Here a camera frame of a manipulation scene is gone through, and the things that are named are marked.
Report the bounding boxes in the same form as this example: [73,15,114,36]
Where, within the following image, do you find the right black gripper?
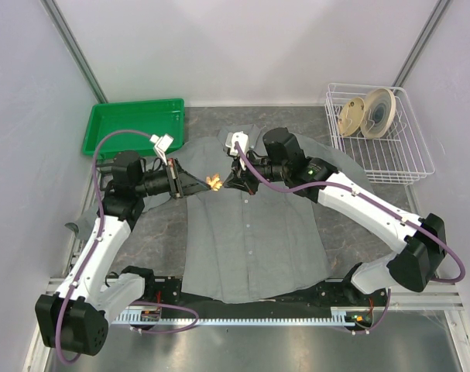
[224,147,289,195]

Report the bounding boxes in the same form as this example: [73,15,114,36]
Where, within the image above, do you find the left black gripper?
[134,157,211,199]

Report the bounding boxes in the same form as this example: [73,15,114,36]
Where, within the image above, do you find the orange maple leaf brooch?
[206,174,223,191]

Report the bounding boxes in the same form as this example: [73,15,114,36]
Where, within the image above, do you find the grey button shirt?
[66,123,377,304]

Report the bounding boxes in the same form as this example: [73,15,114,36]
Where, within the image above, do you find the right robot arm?
[224,128,446,305]

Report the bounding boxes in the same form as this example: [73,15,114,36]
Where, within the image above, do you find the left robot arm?
[35,150,211,357]

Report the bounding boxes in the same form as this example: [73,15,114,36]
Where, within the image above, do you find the green plastic tray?
[81,98,185,160]

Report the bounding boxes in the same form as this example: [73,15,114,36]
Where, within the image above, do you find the beige plate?
[338,97,365,137]

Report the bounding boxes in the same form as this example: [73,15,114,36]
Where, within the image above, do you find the beige bowl blue centre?
[360,88,396,140]

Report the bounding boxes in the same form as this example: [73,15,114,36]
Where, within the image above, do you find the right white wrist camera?
[225,132,249,157]

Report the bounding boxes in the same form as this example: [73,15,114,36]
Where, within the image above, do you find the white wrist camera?
[225,132,249,157]
[149,133,173,164]

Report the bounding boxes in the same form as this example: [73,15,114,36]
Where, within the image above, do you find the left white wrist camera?
[149,133,173,164]

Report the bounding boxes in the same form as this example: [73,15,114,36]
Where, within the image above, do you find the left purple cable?
[54,129,200,364]

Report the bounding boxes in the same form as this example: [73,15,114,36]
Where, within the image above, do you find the purple cable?
[54,129,200,364]
[234,142,466,336]

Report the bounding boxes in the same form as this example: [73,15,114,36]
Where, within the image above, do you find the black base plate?
[112,274,390,321]

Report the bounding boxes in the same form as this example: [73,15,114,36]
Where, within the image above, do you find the blue-white cable duct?
[112,307,371,327]

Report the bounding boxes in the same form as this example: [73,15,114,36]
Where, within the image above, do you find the white wire basket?
[325,83,435,184]

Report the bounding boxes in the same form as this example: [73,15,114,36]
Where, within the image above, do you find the aluminium frame rail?
[25,283,470,371]

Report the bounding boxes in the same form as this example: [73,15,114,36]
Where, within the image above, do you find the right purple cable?
[234,142,466,336]

